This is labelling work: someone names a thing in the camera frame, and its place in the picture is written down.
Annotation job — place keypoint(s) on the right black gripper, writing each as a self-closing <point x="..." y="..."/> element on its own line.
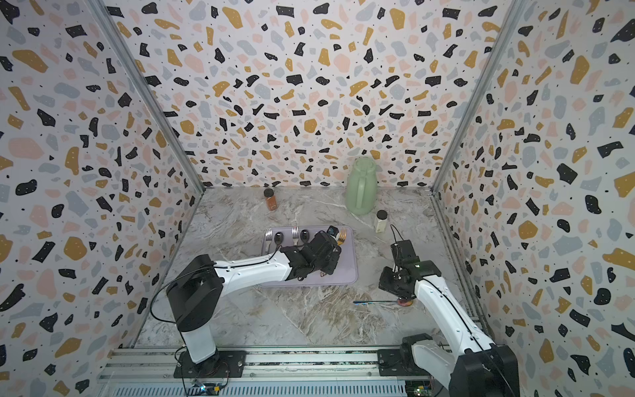
<point x="383" y="282"/>

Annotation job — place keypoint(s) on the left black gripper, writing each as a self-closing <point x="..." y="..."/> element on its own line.
<point x="335" y="261"/>

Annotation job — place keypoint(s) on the gold fork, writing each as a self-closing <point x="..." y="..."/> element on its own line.
<point x="341" y="237"/>

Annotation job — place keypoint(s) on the iridescent spoon blue handle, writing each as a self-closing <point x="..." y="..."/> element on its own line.
<point x="399" y="302"/>

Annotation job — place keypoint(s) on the black spoon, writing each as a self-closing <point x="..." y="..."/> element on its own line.
<point x="278" y="240"/>
<point x="304" y="236"/>

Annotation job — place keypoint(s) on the lilac placemat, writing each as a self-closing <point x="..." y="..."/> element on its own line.
<point x="345" y="274"/>

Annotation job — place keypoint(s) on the silver fork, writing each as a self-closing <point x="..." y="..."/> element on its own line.
<point x="268" y="239"/>

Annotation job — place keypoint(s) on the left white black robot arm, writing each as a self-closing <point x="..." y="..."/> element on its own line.
<point x="194" y="294"/>

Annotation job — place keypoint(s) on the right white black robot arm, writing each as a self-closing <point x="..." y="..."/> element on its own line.
<point x="476" y="365"/>

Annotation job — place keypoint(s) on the white shaker jar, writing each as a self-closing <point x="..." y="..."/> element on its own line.
<point x="381" y="221"/>

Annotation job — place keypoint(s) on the orange spice jar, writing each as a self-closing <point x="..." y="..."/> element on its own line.
<point x="271" y="202"/>

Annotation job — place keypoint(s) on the green plastic pitcher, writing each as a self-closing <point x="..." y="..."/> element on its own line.
<point x="362" y="186"/>

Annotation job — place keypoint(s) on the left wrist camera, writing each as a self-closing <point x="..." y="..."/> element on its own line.
<point x="333" y="232"/>

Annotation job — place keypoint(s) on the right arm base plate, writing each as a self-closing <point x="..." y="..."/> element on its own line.
<point x="397" y="363"/>

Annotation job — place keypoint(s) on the aluminium rail frame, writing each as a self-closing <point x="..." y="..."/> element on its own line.
<point x="268" y="371"/>

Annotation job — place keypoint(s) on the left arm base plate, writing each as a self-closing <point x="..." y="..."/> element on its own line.
<point x="222" y="364"/>

